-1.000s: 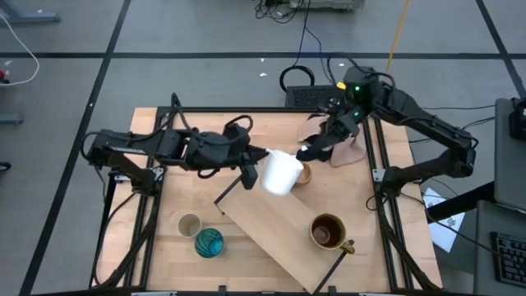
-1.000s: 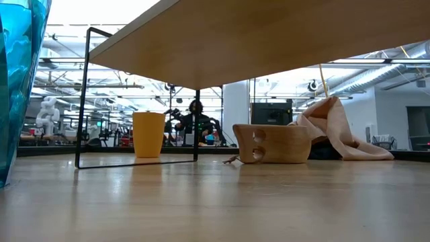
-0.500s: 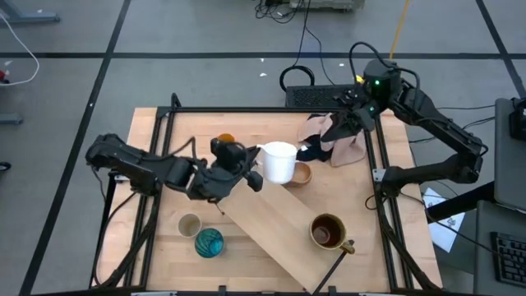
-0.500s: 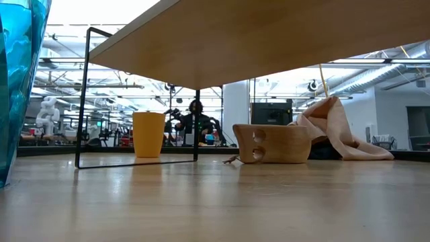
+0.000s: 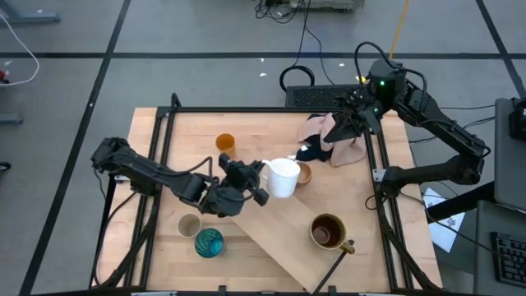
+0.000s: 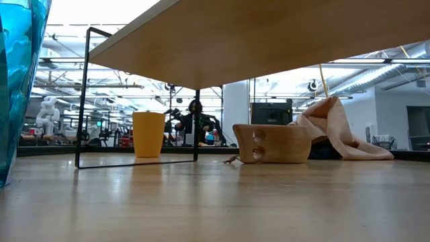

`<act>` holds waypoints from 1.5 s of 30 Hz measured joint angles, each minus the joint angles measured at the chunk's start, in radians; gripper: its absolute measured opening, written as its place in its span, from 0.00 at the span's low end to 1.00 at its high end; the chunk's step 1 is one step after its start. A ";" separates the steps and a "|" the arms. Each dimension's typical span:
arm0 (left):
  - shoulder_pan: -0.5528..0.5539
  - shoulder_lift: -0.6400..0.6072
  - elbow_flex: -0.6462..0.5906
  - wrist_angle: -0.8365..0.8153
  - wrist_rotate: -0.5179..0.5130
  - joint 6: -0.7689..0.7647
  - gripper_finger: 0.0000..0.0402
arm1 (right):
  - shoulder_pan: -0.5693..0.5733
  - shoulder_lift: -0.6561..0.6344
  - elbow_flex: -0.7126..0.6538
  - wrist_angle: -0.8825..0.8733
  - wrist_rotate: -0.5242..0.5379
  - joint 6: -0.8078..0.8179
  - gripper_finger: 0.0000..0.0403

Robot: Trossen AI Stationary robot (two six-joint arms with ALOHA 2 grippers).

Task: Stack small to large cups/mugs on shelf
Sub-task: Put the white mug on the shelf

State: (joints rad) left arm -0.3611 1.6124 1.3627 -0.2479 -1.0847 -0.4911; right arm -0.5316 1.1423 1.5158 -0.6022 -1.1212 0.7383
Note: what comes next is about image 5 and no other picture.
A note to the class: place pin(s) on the black desk device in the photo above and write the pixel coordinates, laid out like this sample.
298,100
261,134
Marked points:
518,123

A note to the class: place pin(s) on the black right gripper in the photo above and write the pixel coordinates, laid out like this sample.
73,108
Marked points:
361,111

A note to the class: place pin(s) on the navy blue cloth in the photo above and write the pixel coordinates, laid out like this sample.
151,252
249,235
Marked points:
314,153

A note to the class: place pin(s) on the black aluminium table frame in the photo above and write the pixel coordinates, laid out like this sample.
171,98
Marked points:
267,109

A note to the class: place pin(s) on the white printed paper sheet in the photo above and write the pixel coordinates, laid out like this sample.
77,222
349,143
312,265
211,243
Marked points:
446,236

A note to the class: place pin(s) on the white ceramic mug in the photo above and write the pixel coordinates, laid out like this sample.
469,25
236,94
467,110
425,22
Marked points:
283,178

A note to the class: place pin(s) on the black desk beam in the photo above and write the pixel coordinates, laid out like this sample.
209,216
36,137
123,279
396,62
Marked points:
460,203

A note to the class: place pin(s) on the black perforated computer case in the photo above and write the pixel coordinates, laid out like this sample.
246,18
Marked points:
312,96

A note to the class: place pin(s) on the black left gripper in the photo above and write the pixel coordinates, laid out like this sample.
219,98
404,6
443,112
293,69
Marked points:
246,191

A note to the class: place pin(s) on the large teal brown ceramic mug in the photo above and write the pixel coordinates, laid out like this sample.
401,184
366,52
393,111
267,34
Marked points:
327,233

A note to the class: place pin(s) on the pink cloth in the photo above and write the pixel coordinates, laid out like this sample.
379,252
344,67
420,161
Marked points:
349,154

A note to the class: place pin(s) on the grey metal stand foot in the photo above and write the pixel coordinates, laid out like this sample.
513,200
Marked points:
33,17
10,119

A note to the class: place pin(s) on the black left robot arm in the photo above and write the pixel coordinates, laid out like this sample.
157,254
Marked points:
156,172

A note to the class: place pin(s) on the wooden shelf with black legs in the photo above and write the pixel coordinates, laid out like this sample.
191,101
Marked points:
283,230

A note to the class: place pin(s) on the orange cup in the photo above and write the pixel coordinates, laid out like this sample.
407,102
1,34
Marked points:
225,144

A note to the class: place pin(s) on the grey equipment base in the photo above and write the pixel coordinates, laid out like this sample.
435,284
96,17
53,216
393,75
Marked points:
328,4

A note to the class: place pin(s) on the small red object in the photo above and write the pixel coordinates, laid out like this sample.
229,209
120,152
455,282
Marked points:
3,76

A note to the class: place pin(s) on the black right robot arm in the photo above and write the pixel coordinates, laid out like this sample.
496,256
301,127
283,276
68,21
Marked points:
444,123

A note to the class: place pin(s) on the black computer keyboard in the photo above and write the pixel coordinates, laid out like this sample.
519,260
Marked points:
509,259

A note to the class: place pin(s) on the small beige cup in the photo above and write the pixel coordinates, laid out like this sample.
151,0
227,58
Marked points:
189,225

